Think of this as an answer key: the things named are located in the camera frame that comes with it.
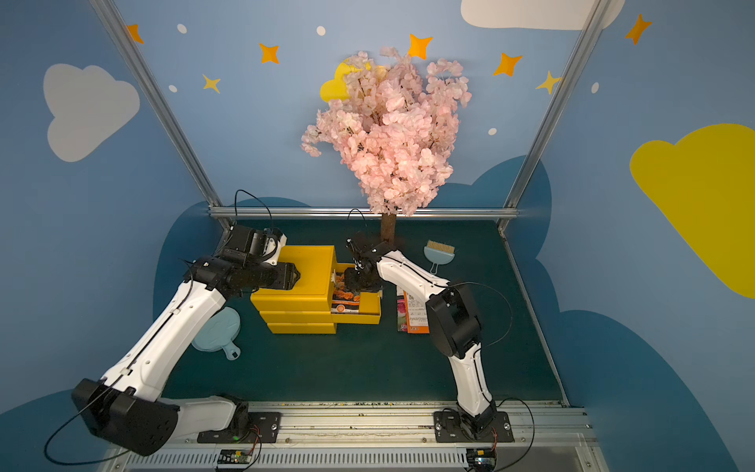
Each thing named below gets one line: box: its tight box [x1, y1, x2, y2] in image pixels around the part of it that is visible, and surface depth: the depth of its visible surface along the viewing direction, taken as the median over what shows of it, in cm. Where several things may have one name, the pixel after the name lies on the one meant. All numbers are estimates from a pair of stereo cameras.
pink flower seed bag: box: [396, 295, 407, 333], surface depth 97 cm
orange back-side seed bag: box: [403, 290, 431, 335], surface depth 95 cm
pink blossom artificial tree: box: [300, 47, 473, 245], surface depth 73 cm
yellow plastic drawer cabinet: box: [250, 244, 364, 335], surface depth 81 cm
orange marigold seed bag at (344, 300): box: [330, 269, 361, 314], surface depth 92 cm
